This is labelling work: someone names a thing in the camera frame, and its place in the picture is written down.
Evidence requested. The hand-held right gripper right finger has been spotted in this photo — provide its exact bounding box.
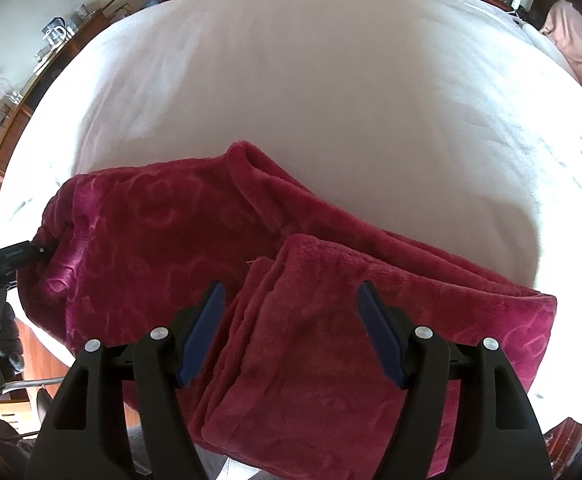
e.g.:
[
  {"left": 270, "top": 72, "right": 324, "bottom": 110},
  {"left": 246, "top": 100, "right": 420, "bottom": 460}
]
[{"left": 356, "top": 280, "right": 554, "bottom": 480}]

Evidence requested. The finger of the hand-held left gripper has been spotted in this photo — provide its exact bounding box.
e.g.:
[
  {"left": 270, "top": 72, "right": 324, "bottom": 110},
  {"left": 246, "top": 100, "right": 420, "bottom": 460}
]
[{"left": 21, "top": 244, "right": 55, "bottom": 264}]

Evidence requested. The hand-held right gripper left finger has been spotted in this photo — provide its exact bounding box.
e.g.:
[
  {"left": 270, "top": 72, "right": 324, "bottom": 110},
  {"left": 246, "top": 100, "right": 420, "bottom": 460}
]
[{"left": 25, "top": 281, "right": 227, "bottom": 480}]

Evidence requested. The red embossed fleece blanket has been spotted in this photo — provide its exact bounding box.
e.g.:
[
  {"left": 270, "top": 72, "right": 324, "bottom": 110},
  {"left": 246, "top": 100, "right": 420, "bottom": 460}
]
[{"left": 17, "top": 141, "right": 558, "bottom": 480}]

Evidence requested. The person's grey trouser leg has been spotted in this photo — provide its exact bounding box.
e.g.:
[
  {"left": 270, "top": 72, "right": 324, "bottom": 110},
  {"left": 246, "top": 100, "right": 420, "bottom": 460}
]
[{"left": 126, "top": 422, "right": 272, "bottom": 480}]

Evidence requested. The glass electric kettle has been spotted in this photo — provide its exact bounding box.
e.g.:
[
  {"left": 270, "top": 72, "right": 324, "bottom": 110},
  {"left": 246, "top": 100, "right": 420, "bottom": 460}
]
[{"left": 45, "top": 17, "right": 74, "bottom": 44}]

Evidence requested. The white duvet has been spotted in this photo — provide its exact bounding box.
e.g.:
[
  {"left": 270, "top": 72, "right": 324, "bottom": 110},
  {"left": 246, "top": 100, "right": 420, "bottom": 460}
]
[{"left": 0, "top": 0, "right": 582, "bottom": 426}]

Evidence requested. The pink pillow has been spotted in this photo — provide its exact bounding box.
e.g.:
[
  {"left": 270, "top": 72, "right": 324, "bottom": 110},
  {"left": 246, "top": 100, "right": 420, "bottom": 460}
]
[{"left": 541, "top": 0, "right": 582, "bottom": 101}]

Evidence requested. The metal frame chair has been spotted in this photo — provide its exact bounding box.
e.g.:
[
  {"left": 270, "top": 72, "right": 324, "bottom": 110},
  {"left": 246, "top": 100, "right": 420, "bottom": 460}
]
[{"left": 0, "top": 377, "right": 69, "bottom": 443}]

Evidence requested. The wooden bed frame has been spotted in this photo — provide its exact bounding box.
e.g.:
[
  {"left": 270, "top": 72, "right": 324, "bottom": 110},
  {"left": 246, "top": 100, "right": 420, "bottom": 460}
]
[{"left": 551, "top": 415, "right": 582, "bottom": 467}]

